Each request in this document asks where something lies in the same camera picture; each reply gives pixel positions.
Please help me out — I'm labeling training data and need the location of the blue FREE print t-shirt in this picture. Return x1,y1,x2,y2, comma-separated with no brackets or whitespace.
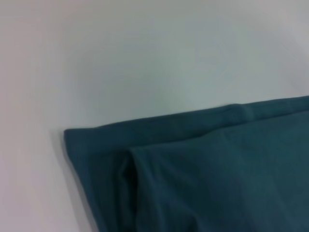
63,96,309,232

